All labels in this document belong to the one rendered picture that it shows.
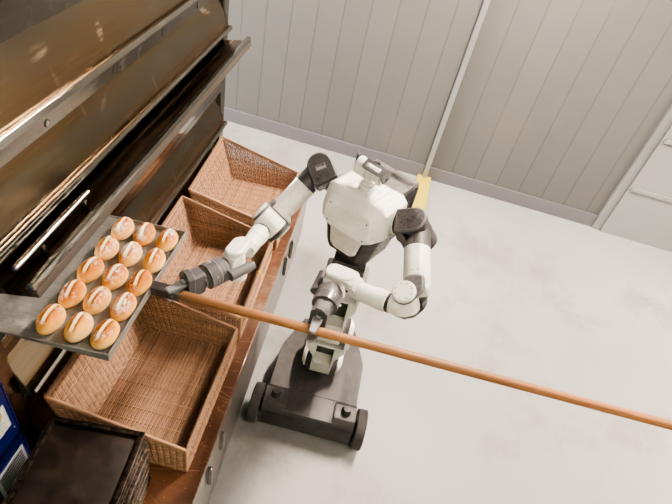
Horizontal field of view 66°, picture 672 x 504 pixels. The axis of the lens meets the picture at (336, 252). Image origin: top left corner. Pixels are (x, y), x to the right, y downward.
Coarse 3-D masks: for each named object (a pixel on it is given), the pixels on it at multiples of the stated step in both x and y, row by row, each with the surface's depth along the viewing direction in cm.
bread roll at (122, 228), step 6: (120, 222) 173; (126, 222) 174; (132, 222) 177; (114, 228) 172; (120, 228) 172; (126, 228) 173; (132, 228) 176; (114, 234) 172; (120, 234) 172; (126, 234) 174; (120, 240) 174
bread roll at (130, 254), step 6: (126, 246) 166; (132, 246) 166; (138, 246) 168; (120, 252) 165; (126, 252) 164; (132, 252) 165; (138, 252) 167; (120, 258) 164; (126, 258) 164; (132, 258) 165; (138, 258) 167; (126, 264) 165; (132, 264) 166
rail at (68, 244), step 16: (240, 48) 245; (224, 64) 228; (208, 80) 215; (160, 144) 177; (144, 160) 167; (128, 176) 159; (112, 192) 152; (96, 208) 146; (80, 224) 140; (64, 256) 133; (48, 272) 127; (32, 288) 123
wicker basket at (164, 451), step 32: (160, 320) 218; (192, 320) 214; (128, 352) 209; (160, 352) 215; (192, 352) 217; (224, 352) 204; (64, 384) 173; (96, 384) 190; (128, 384) 202; (160, 384) 204; (192, 384) 206; (64, 416) 170; (96, 416) 167; (128, 416) 192; (160, 416) 194; (192, 416) 196; (160, 448) 174; (192, 448) 184
